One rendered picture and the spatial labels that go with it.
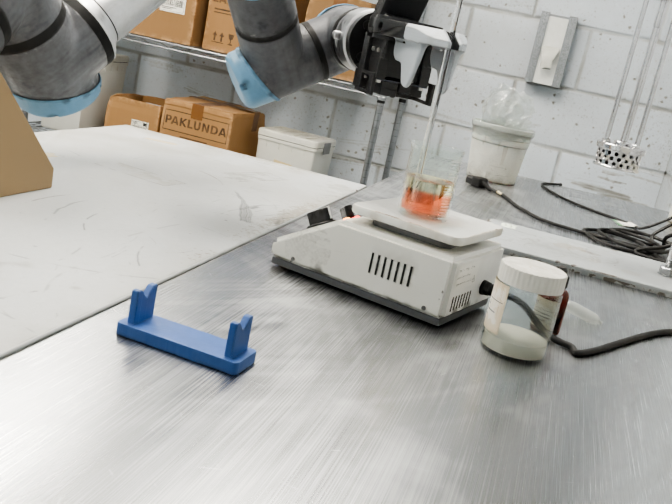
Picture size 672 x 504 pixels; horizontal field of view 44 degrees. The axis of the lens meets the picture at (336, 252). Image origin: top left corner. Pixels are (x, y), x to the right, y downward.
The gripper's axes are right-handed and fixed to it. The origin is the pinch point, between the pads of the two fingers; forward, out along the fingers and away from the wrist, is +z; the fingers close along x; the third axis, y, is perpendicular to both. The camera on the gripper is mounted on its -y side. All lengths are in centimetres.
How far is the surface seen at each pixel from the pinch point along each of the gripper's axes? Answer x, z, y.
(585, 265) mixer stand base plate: -36.3, -19.6, 25.1
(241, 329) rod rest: 19.5, 19.4, 22.6
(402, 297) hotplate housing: 1.1, 5.1, 23.9
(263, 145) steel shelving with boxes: -41, -232, 49
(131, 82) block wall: 5, -299, 42
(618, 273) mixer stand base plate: -40, -17, 25
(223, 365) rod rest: 20.5, 20.2, 25.0
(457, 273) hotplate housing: -2.5, 7.6, 20.2
